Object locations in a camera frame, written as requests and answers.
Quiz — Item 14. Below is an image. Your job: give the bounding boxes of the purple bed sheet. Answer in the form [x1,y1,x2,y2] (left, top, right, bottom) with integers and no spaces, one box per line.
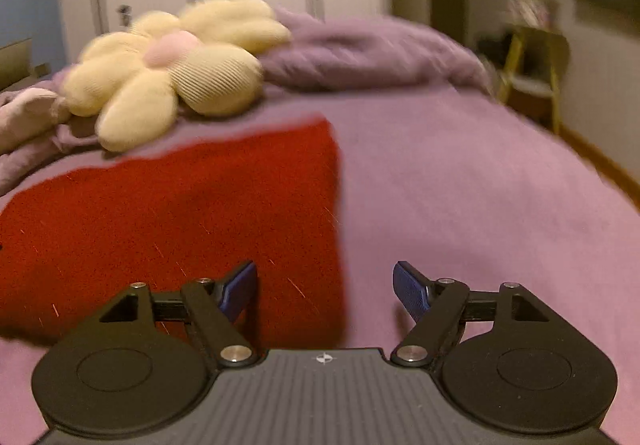
[0,84,640,445]

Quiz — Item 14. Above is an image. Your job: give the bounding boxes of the pale pink plush toy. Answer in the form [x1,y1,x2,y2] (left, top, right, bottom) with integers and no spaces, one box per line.
[0,89,73,157]

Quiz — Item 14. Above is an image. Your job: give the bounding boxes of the cream flower-shaped pillow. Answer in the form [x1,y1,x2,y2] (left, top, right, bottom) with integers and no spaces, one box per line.
[62,0,292,153]

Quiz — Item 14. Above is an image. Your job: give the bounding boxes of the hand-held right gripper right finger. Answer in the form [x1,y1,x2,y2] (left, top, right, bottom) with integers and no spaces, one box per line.
[390,260,551,368]

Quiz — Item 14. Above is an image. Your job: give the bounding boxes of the red buttoned cardigan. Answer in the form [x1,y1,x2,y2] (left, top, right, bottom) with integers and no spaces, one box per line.
[0,116,350,348]

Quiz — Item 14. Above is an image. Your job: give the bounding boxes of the purple duvet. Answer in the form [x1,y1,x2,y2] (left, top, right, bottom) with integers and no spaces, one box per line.
[0,8,493,193]

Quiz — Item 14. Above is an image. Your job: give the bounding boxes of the yellow side table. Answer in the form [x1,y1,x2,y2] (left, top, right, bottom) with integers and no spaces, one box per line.
[497,25,571,135]

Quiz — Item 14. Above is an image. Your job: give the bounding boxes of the green padded headboard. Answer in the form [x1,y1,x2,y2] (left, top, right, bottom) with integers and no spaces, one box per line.
[0,39,35,93]

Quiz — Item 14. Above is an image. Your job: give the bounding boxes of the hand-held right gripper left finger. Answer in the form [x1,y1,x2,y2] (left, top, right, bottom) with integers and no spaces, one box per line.
[99,260,259,368]

